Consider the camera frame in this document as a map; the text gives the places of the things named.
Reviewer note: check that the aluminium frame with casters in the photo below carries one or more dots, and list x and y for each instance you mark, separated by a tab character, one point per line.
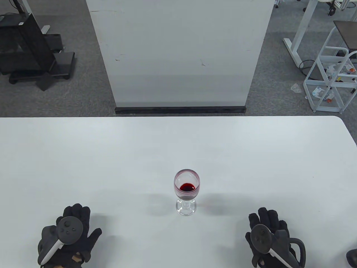
344	4

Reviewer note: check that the small black box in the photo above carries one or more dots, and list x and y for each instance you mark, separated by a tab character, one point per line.
54	42

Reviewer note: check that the black flat floor piece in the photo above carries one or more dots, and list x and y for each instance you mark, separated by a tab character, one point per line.
44	82

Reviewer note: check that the black partition base bar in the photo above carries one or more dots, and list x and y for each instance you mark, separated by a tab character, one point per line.
178	110

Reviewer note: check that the black equipment stand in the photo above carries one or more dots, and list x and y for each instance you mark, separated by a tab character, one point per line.
25	47

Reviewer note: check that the clear plastic wrap scrap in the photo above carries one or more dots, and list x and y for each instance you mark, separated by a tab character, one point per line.
296	88

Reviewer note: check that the white stand foot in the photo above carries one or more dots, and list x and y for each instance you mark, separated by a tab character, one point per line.
45	28

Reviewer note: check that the white desk leg frame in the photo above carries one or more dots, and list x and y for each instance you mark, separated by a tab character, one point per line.
302	25

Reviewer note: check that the dark shoe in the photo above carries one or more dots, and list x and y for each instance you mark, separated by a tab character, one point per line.
352	258

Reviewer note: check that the white partition board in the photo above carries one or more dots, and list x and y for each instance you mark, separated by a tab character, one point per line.
178	55

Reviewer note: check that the dark brown board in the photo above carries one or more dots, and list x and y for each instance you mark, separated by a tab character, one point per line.
348	33

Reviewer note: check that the white table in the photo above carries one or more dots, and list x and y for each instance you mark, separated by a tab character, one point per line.
167	145

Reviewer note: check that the white metal cart frame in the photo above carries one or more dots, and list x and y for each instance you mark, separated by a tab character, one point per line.
309	96

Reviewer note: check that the orange capped small bottle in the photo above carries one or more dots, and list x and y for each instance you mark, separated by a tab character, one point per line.
330	97

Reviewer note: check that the black wheeled cart platform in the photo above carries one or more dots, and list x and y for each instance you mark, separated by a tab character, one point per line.
62	62

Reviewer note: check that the grey and white controller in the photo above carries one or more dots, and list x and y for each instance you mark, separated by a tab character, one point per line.
69	229
260	238

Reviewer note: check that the grey and white right controller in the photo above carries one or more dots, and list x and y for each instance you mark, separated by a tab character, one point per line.
260	238

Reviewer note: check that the grey and white left controller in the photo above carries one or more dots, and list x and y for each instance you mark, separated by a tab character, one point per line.
69	229

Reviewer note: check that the person's right hand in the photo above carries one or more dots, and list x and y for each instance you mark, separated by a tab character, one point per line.
267	217

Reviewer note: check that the person's left hand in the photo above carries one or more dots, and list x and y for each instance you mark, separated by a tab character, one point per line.
83	216

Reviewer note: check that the clear wine glass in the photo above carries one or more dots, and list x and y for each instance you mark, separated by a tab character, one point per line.
187	178

